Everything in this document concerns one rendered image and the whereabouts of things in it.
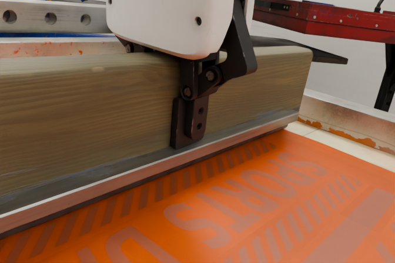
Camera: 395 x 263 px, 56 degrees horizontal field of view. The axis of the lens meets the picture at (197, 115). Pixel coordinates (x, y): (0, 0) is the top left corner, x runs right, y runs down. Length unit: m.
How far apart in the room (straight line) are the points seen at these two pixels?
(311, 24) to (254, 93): 0.84
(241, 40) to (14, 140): 0.13
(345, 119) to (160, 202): 0.28
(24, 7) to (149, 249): 0.52
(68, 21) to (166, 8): 0.49
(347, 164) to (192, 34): 0.24
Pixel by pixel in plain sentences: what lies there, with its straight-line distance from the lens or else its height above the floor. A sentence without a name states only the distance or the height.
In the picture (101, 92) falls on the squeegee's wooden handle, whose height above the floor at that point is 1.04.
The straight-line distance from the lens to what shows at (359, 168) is 0.40.
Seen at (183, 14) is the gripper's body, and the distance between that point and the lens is 0.22.
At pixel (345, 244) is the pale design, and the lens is 0.28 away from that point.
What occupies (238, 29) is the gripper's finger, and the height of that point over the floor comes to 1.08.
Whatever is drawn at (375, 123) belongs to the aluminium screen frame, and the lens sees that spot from 0.47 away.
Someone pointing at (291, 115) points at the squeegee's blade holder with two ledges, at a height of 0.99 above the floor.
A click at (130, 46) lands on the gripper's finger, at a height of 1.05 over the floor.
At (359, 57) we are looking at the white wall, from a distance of 2.30.
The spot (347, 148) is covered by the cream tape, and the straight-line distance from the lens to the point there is 0.45.
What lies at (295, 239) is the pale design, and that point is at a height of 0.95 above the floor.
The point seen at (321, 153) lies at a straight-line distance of 0.42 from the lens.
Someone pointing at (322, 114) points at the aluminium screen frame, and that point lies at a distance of 0.49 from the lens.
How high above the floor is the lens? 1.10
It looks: 19 degrees down
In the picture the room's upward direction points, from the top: 8 degrees clockwise
